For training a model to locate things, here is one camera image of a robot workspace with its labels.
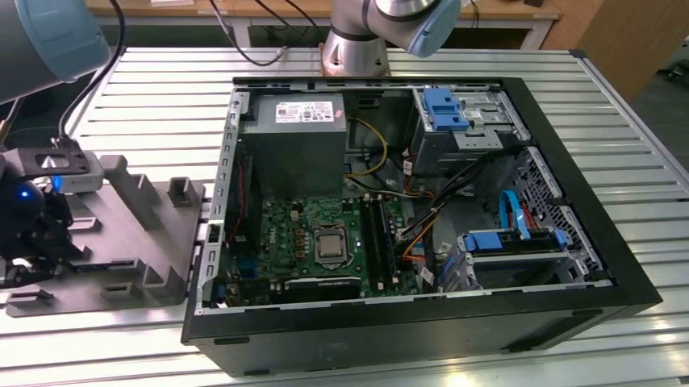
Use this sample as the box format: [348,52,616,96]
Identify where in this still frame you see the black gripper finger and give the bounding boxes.
[30,189,90,267]
[0,257,59,289]

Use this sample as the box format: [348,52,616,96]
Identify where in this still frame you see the RAM stick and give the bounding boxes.
[66,260,136,271]
[379,196,400,285]

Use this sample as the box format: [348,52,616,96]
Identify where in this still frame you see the RAM slot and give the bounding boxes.
[363,193,385,284]
[369,196,392,284]
[357,196,380,284]

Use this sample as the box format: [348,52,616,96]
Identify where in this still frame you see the grey parts rack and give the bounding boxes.
[3,155,208,319]

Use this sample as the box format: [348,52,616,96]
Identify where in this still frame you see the green motherboard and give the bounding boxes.
[225,195,425,302]

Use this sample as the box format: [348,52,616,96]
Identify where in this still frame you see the grey power supply unit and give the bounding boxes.
[238,93,348,198]

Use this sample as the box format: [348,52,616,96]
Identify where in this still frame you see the silver CPU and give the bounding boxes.
[314,235,348,259]

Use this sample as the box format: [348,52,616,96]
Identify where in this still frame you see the black graphics card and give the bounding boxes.
[281,275,363,302]

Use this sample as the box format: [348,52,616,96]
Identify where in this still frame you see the metal socket cover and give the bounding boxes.
[309,221,357,270]

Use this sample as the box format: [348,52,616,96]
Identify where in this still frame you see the wooden desk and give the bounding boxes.
[85,0,560,49]

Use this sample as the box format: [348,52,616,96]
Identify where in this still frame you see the black PC case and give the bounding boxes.
[180,75,663,378]

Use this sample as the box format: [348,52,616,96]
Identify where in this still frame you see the hard disk in blue carrier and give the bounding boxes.
[461,228,567,256]

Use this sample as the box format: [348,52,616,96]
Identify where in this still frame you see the grey metal drive cage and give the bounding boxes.
[411,86,531,175]

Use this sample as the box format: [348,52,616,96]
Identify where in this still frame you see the metal disk bay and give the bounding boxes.
[455,229,614,292]

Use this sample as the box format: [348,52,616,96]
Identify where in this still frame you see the wooden cabinet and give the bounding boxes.
[540,0,689,102]

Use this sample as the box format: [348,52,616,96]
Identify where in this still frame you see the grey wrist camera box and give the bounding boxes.
[51,160,105,194]

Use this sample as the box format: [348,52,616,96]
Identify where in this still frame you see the red black twisted wire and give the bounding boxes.
[224,155,254,248]

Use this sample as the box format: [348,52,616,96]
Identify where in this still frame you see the black camera cable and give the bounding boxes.
[53,0,128,148]

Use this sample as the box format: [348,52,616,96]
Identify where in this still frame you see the yellow black power wire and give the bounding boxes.
[343,116,389,178]

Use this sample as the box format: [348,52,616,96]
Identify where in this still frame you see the red orange power wires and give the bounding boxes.
[401,223,432,263]

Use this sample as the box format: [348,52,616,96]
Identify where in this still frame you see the black cable bundle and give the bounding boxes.
[424,147,527,218]

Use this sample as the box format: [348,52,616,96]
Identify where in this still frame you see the blue plastic drive bracket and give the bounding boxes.
[423,87,468,132]

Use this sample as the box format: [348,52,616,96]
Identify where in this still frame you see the blue data wire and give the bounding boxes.
[497,189,532,241]

